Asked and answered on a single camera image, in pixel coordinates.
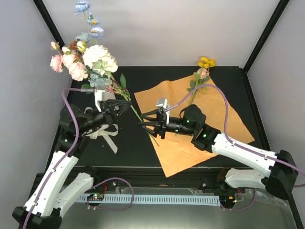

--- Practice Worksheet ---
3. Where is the left small circuit board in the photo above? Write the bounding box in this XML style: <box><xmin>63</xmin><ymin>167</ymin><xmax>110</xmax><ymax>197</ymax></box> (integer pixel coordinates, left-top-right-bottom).
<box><xmin>87</xmin><ymin>193</ymin><xmax>104</xmax><ymax>201</ymax></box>

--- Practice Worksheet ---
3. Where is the cream printed ribbon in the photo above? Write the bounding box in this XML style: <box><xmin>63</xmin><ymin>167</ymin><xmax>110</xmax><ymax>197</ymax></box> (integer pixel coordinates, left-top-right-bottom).
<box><xmin>84</xmin><ymin>106</ymin><xmax>119</xmax><ymax>155</ymax></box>

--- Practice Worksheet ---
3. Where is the light blue peony stem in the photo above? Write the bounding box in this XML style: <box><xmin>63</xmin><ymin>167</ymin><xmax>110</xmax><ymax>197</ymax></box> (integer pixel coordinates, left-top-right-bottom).
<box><xmin>76</xmin><ymin>32</ymin><xmax>112</xmax><ymax>88</ymax></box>

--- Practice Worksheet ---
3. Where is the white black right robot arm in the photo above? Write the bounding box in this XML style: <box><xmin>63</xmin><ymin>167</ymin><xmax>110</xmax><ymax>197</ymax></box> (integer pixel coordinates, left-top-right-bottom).
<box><xmin>140</xmin><ymin>105</ymin><xmax>298</xmax><ymax>200</ymax></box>

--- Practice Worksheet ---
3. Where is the blue poppy flower stem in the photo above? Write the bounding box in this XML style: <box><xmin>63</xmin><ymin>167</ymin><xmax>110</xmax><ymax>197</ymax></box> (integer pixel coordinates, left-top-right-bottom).
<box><xmin>73</xmin><ymin>0</ymin><xmax>104</xmax><ymax>45</ymax></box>

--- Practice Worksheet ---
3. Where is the white peony flower stem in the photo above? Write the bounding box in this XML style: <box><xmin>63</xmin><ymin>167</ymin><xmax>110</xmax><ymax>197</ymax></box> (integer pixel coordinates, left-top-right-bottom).
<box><xmin>76</xmin><ymin>40</ymin><xmax>160</xmax><ymax>146</ymax></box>

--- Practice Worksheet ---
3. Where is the light blue slotted cable duct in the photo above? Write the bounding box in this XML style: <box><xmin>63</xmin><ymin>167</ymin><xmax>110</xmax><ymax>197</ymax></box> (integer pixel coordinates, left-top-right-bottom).
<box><xmin>89</xmin><ymin>194</ymin><xmax>220</xmax><ymax>207</ymax></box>

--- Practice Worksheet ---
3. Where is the coral rose flower stem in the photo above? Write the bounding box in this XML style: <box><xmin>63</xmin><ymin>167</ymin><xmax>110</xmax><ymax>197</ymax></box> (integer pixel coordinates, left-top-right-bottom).
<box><xmin>70</xmin><ymin>41</ymin><xmax>78</xmax><ymax>51</ymax></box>

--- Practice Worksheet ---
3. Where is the black left frame post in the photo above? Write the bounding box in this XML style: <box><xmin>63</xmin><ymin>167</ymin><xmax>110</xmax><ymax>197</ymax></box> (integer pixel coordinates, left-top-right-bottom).
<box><xmin>33</xmin><ymin>0</ymin><xmax>65</xmax><ymax>48</ymax></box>

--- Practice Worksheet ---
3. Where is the large pale pink peony stem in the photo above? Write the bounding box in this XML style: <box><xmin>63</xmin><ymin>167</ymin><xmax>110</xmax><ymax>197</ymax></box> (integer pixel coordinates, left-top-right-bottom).
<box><xmin>61</xmin><ymin>45</ymin><xmax>89</xmax><ymax>82</ymax></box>

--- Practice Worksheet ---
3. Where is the small circuit board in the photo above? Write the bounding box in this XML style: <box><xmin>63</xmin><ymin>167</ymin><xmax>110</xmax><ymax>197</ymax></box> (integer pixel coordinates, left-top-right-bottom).
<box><xmin>87</xmin><ymin>193</ymin><xmax>104</xmax><ymax>201</ymax></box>
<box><xmin>219</xmin><ymin>196</ymin><xmax>239</xmax><ymax>203</ymax></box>

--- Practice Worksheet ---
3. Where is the black right frame post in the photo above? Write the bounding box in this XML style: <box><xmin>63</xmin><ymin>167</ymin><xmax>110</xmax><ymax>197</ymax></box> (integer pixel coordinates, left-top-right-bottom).
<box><xmin>243</xmin><ymin>0</ymin><xmax>290</xmax><ymax>73</ymax></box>

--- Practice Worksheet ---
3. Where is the pastel artificial flower bunch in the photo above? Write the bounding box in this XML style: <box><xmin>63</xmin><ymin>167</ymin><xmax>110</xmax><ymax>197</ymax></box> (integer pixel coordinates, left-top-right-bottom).
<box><xmin>187</xmin><ymin>56</ymin><xmax>216</xmax><ymax>92</ymax></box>

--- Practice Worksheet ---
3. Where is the right small circuit board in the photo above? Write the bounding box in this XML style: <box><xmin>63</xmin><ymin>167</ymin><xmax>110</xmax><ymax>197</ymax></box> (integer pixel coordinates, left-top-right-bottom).
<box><xmin>219</xmin><ymin>196</ymin><xmax>239</xmax><ymax>203</ymax></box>

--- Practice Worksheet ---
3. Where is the pink rose flower stem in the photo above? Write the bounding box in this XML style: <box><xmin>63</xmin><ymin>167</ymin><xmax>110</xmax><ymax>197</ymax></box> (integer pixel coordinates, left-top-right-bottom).
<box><xmin>50</xmin><ymin>42</ymin><xmax>63</xmax><ymax>73</ymax></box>

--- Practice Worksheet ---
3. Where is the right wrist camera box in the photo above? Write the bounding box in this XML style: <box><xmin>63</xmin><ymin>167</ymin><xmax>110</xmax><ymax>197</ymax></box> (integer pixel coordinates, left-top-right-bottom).
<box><xmin>156</xmin><ymin>98</ymin><xmax>170</xmax><ymax>113</ymax></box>

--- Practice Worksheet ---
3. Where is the orange wrapping paper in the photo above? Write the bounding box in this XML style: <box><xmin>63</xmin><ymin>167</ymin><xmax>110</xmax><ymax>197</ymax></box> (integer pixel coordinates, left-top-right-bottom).
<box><xmin>134</xmin><ymin>75</ymin><xmax>254</xmax><ymax>177</ymax></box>

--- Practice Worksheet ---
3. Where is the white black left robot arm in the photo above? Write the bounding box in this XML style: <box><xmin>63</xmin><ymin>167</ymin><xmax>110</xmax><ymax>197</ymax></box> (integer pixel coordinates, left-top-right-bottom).
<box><xmin>12</xmin><ymin>100</ymin><xmax>131</xmax><ymax>229</ymax></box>

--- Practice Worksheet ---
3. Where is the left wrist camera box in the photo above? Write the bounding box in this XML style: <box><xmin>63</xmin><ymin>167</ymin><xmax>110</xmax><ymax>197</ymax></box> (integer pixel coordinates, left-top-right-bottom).
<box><xmin>94</xmin><ymin>88</ymin><xmax>116</xmax><ymax>112</ymax></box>

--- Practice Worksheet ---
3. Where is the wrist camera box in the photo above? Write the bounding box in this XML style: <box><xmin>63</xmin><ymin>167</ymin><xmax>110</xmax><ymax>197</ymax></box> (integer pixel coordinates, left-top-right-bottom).
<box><xmin>94</xmin><ymin>88</ymin><xmax>116</xmax><ymax>112</ymax></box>
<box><xmin>156</xmin><ymin>98</ymin><xmax>170</xmax><ymax>113</ymax></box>

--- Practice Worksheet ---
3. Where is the black frame post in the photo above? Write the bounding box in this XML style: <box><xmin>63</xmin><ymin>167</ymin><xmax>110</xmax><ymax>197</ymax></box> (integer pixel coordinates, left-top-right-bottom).
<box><xmin>33</xmin><ymin>0</ymin><xmax>65</xmax><ymax>48</ymax></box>
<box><xmin>243</xmin><ymin>0</ymin><xmax>290</xmax><ymax>73</ymax></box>

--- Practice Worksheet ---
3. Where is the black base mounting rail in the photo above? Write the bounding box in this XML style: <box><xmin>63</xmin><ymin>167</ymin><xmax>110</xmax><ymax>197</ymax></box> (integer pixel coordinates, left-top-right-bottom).
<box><xmin>91</xmin><ymin>167</ymin><xmax>222</xmax><ymax>190</ymax></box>

